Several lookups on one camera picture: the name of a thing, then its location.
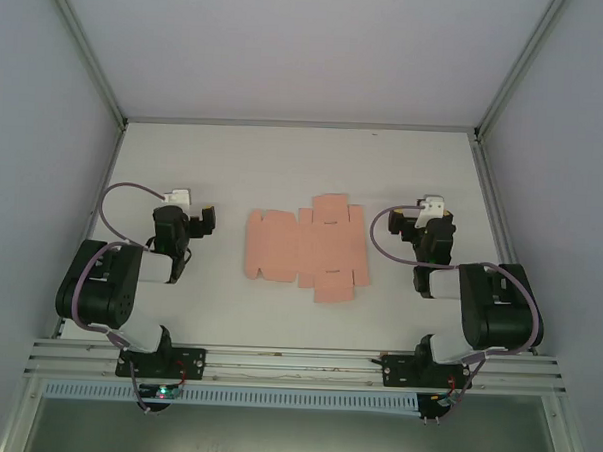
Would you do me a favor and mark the aluminium frame leg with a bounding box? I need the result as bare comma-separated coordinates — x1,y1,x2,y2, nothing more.
541,396,590,452
0,372,46,452

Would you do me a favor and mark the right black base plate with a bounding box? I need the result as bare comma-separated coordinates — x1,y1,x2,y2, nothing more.
378,353,475,394

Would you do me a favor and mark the right aluminium side rail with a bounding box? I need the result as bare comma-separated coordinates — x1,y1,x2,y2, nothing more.
461,135,556,358

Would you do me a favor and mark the right aluminium frame post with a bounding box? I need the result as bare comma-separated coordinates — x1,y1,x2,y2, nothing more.
472,0,568,146

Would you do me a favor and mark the aluminium mounting rail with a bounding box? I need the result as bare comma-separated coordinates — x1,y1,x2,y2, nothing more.
23,334,570,402

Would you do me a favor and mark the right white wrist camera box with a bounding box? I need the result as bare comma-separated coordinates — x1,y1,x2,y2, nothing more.
414,193,447,229

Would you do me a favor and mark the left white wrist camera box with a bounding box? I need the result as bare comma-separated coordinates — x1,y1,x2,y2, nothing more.
162,187,193,207

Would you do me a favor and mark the left aluminium frame post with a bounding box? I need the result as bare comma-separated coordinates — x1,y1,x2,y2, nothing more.
35,0,135,129

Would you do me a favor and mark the circuit board with green light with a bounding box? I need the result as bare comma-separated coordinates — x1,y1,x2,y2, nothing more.
138,381,185,402

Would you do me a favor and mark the aluminium table edge rail long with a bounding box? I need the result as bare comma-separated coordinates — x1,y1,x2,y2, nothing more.
123,108,480,140

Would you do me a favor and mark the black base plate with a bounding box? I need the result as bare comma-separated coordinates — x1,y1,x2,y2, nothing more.
378,353,475,394
114,343,208,383

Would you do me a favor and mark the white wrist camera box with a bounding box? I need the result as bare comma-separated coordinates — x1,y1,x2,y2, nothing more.
414,193,447,229
162,187,193,207

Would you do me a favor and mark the left aluminium side rail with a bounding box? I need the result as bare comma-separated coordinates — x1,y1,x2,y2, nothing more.
50,119,130,342

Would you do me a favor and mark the aluminium frame post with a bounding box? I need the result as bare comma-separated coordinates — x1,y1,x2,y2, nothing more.
35,0,135,129
472,0,568,146

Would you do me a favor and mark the circuit board without light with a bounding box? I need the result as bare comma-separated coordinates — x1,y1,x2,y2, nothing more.
417,390,463,424

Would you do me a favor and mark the white slotted cable duct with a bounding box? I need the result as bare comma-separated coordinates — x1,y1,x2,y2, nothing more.
41,377,420,416

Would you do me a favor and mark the aluminium side rail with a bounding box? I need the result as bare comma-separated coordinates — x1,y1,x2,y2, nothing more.
461,135,556,358
50,119,130,342

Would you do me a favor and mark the pink paper box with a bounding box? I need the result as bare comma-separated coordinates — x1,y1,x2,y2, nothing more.
241,190,375,307

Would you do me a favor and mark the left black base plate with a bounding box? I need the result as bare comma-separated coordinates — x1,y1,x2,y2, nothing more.
114,343,208,383

